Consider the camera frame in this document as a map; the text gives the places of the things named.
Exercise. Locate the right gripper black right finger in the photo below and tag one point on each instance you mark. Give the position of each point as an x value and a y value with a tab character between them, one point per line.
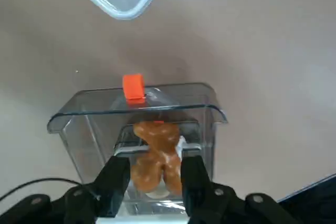
199	197

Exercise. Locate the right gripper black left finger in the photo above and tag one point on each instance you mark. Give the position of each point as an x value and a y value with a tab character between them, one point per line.
110	190

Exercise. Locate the brown toy bread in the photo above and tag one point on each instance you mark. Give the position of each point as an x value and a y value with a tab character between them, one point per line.
157	150

